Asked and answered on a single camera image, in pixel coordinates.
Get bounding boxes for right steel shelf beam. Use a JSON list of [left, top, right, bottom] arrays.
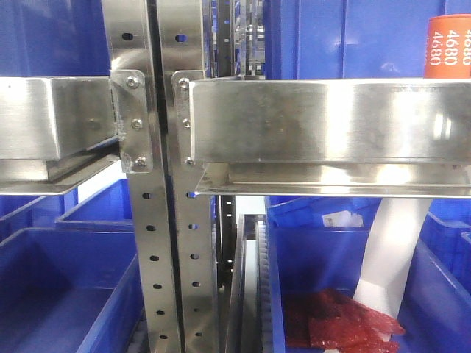
[[185, 78, 470, 198]]

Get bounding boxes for steel shelf beam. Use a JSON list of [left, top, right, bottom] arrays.
[[185, 78, 470, 198], [1, 76, 119, 195]]

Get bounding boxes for left steel shelf beam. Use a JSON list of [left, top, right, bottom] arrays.
[[1, 76, 119, 195]]

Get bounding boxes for lower middle blue bin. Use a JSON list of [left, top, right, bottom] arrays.
[[265, 196, 380, 352]]

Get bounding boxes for blue bin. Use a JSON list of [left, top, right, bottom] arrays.
[[265, 196, 380, 352], [394, 213, 470, 352], [1, 179, 133, 240], [1, 1, 110, 77], [1, 228, 143, 352], [263, 0, 470, 79]]

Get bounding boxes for white label tag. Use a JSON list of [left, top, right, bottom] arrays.
[[322, 210, 364, 228]]

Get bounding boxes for lower left rear blue bin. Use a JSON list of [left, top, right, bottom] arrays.
[[1, 179, 133, 240]]

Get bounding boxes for upper right blue bin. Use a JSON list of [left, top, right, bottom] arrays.
[[263, 0, 470, 79]]

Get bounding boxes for right perforated steel upright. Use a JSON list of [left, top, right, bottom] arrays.
[[157, 1, 219, 352]]

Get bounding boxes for perforated steel upright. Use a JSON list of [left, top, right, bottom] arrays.
[[157, 1, 219, 352], [102, 1, 181, 352]]

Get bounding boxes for red plastic bags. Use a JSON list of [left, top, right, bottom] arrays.
[[283, 288, 406, 352]]

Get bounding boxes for left perforated steel upright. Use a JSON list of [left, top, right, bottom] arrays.
[[102, 1, 181, 352]]

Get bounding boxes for lower left front blue bin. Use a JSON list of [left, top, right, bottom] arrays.
[[1, 228, 143, 352]]

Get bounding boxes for lower right blue bin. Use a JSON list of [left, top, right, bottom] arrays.
[[394, 213, 470, 352]]

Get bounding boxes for upper left blue bin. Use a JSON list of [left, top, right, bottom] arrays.
[[1, 1, 110, 77]]

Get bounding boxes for metal roller rail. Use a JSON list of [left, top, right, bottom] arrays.
[[223, 215, 274, 352]]

